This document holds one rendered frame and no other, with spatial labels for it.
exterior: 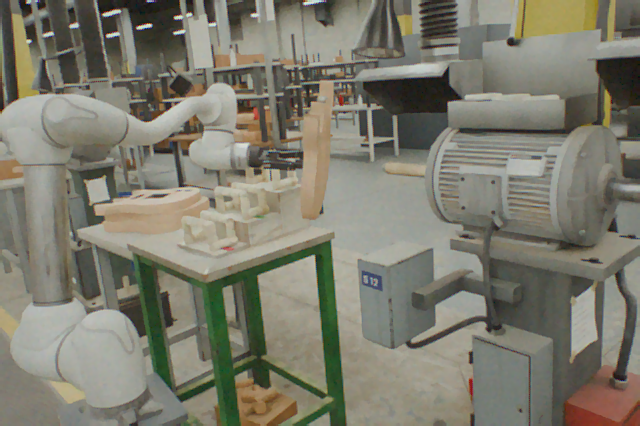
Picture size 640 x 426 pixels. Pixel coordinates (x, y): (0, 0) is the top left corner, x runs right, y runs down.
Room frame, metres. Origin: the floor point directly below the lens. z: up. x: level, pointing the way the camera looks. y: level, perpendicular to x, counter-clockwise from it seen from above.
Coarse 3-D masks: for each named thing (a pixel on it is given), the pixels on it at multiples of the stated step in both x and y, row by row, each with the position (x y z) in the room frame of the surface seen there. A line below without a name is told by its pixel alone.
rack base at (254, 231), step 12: (240, 216) 2.08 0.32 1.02; (276, 216) 2.07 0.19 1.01; (216, 228) 2.12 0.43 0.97; (240, 228) 2.00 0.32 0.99; (252, 228) 1.99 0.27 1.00; (264, 228) 2.02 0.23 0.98; (276, 228) 2.06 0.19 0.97; (240, 240) 2.01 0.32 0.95; (252, 240) 1.98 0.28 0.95; (264, 240) 2.02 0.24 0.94
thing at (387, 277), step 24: (360, 264) 1.18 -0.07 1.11; (384, 264) 1.14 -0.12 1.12; (408, 264) 1.16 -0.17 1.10; (432, 264) 1.22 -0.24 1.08; (360, 288) 1.19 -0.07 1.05; (384, 288) 1.13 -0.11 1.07; (408, 288) 1.16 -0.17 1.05; (384, 312) 1.14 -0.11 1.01; (408, 312) 1.16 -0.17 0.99; (432, 312) 1.22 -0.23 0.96; (384, 336) 1.14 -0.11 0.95; (408, 336) 1.16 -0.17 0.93; (432, 336) 1.21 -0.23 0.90
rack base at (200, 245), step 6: (198, 240) 2.08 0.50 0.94; (204, 240) 2.07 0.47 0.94; (180, 246) 2.05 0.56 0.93; (186, 246) 2.01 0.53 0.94; (192, 246) 2.00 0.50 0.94; (198, 246) 2.00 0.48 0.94; (204, 246) 1.99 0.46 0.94; (234, 246) 1.96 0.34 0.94; (240, 246) 1.95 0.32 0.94; (246, 246) 1.96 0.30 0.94; (204, 252) 1.92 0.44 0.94; (210, 252) 1.90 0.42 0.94; (216, 252) 1.90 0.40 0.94; (222, 252) 1.90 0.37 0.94; (228, 252) 1.91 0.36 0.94
